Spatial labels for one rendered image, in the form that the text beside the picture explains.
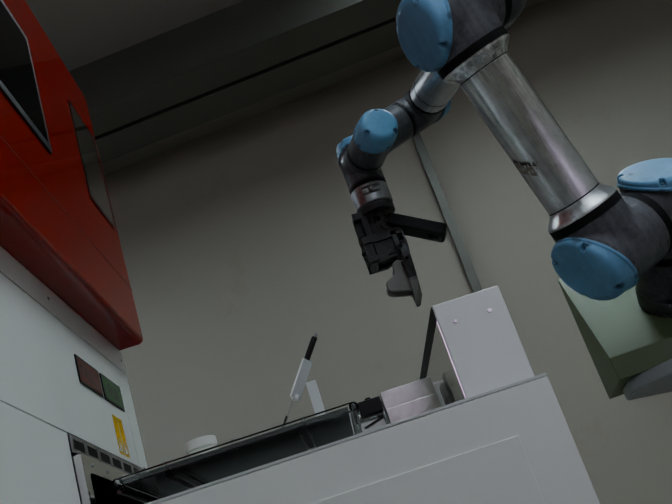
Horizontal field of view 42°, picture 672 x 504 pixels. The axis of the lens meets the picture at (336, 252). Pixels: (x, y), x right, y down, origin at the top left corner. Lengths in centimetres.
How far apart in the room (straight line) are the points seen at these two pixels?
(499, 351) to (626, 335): 35
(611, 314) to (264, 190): 313
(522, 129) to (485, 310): 28
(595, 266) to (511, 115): 25
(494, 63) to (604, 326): 47
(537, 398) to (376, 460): 21
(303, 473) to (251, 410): 312
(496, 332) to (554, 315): 292
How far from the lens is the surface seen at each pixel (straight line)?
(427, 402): 131
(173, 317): 441
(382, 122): 162
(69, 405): 135
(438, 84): 160
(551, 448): 108
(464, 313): 117
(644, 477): 400
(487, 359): 115
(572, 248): 129
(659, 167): 142
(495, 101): 130
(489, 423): 107
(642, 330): 146
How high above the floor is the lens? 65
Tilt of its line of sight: 21 degrees up
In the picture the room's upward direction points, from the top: 19 degrees counter-clockwise
